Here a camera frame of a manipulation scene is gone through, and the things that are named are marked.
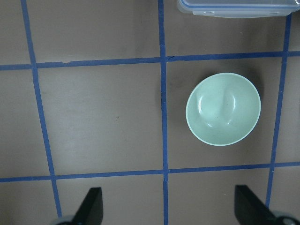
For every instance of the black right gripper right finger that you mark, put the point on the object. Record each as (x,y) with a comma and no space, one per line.
(249,209)

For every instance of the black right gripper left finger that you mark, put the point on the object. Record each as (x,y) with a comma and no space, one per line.
(91,210)

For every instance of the green bowl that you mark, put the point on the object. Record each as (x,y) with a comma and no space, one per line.
(223,109)

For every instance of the clear plastic lidded container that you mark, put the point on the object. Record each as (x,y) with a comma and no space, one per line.
(239,8)

